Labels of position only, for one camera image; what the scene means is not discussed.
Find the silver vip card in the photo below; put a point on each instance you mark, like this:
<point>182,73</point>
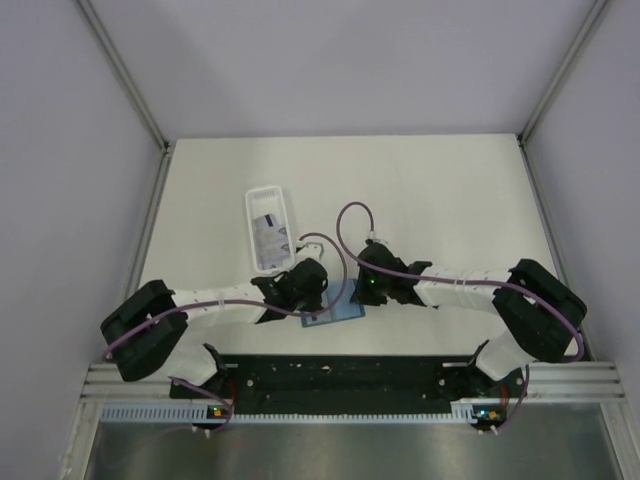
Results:
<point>273,254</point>
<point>267,228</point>

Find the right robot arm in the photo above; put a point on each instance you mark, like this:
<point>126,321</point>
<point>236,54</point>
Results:
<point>542,316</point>

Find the left aluminium corner post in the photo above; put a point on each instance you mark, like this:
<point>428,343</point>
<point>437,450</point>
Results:
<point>120,71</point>

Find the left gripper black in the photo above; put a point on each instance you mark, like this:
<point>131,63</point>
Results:
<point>314,304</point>

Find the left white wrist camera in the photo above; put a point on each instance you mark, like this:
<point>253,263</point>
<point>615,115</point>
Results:
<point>313,250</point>

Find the aluminium corner post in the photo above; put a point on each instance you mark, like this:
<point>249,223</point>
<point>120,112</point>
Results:
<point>595,16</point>
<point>120,71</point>

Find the right aluminium corner post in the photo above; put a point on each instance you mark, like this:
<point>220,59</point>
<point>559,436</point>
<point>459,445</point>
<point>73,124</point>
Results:
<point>595,16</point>

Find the white plastic basket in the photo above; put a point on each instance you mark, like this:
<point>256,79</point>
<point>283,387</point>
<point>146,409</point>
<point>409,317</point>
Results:
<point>262,201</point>

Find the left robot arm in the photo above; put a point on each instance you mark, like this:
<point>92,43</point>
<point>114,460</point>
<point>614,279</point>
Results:
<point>170,332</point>

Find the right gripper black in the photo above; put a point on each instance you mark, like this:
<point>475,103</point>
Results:
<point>362,295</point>

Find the grey slotted cable duct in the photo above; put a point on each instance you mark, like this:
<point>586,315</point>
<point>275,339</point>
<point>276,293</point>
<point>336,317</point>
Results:
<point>203,413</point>

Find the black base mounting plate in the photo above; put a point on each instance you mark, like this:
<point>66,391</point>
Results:
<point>432,377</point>

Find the silver VIP card middle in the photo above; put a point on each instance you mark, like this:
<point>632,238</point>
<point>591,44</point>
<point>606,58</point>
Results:
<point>267,228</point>

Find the aluminium frame rail front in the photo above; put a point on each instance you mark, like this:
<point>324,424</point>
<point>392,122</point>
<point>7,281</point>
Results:
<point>580,382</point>

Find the silver VIP card bottom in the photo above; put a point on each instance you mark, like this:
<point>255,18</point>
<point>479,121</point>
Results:
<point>273,254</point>

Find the blue leather card holder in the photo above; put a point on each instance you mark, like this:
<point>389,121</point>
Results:
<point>343,310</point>

